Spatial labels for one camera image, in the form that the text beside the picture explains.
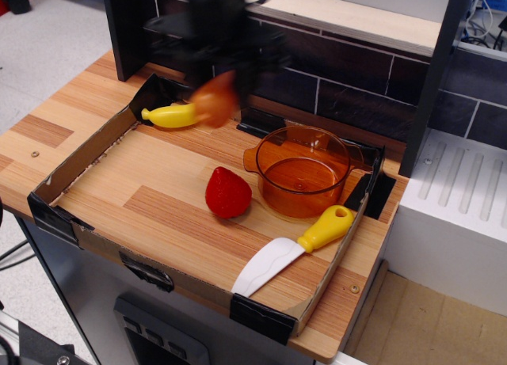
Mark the grey toy oven front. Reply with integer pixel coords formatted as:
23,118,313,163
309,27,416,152
114,298,211,365

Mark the transparent orange plastic pot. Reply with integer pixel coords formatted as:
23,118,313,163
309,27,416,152
243,126,369,219

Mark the red toy strawberry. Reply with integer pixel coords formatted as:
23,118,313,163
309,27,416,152
205,167,252,219

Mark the yellow white toy knife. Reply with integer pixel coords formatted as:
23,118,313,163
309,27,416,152
231,205,355,297

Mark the black cable on floor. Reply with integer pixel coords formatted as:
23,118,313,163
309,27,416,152
0,240,36,271

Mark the cardboard fence with black tape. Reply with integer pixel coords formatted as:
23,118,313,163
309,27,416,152
28,75,387,355

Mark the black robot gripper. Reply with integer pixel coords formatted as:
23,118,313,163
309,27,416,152
143,0,290,109

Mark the dark grey upright post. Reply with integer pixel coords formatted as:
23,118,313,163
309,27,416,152
398,0,469,177

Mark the white toy sink drainboard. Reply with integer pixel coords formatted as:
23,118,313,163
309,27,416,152
385,130,506,315

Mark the yellow toy banana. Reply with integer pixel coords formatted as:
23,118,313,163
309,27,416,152
141,104,199,128

